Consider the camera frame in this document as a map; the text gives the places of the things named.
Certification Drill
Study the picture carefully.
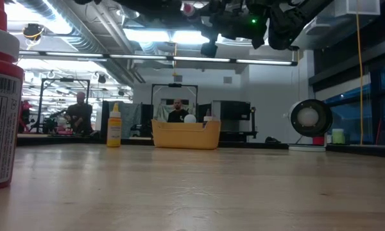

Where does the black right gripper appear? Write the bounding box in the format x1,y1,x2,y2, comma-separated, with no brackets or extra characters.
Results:
176,0,269,58

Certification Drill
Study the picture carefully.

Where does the black cabinet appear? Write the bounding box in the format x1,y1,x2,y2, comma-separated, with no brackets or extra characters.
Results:
211,99,259,144

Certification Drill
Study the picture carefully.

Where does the person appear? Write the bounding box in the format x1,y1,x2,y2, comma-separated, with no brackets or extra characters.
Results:
166,98,190,123
64,91,94,135

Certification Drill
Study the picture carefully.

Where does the black aluminium table frame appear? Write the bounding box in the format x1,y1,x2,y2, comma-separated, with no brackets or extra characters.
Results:
17,134,385,158

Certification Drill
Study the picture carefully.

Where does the white ceiling unit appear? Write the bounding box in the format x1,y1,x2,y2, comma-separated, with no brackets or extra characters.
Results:
335,0,381,17

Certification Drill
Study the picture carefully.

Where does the yellow hanging cord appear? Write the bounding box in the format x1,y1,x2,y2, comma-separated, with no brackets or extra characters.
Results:
355,12,364,146

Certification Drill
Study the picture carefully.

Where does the grey cloth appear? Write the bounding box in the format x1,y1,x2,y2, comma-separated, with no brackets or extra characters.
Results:
108,101,142,139

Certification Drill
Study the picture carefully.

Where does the long LED light bar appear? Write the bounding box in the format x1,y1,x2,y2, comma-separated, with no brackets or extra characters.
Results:
19,50,298,67

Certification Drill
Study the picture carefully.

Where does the white cylindrical lamp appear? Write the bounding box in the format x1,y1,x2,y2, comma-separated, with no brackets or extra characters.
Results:
288,98,334,152

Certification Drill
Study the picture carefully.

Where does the black stand frame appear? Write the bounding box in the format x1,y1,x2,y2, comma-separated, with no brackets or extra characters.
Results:
151,83,199,113
40,78,91,134

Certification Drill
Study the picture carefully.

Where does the yellow plastic bin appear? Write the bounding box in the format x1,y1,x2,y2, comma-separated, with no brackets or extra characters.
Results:
151,119,222,150

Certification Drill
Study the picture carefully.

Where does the red-ringed bottle cap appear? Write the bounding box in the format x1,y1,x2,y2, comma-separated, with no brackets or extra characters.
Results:
0,0,24,193

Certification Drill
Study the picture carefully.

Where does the green cup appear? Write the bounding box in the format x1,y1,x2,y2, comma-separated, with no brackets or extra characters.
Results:
332,128,345,145

